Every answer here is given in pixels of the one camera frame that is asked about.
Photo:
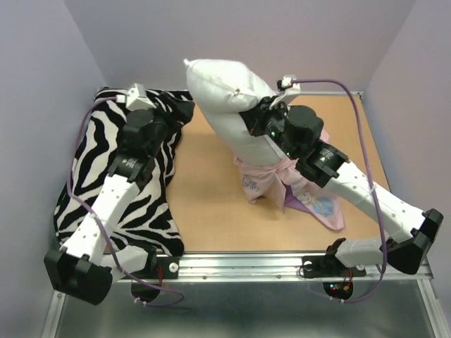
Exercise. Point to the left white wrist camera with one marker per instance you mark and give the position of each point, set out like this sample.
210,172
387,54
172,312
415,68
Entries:
135,98

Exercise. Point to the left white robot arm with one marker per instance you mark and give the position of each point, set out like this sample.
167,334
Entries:
113,217

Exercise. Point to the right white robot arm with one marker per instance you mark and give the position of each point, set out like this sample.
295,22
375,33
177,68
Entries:
406,232

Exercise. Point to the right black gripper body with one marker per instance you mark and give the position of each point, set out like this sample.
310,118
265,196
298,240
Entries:
275,127

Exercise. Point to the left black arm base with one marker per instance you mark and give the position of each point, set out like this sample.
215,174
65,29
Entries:
163,270

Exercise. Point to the aluminium mounting rail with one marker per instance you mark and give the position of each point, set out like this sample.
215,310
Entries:
268,267

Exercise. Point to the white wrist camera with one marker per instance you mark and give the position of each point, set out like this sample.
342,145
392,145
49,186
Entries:
287,86
135,98

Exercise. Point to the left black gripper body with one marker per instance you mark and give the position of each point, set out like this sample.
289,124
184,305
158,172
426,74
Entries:
165,126

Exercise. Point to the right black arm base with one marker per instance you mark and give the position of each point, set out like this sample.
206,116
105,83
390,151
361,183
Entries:
339,284

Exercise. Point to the white pillow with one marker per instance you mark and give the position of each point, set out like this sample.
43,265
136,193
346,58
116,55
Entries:
222,89

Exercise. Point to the zebra striped pillow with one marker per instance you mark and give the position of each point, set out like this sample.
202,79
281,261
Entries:
148,219

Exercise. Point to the purple princess pillowcase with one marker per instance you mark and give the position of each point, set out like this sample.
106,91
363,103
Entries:
285,187

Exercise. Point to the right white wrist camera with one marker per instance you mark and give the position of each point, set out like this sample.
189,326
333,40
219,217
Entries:
287,86

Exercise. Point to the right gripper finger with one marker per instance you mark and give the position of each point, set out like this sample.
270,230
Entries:
255,121
268,103

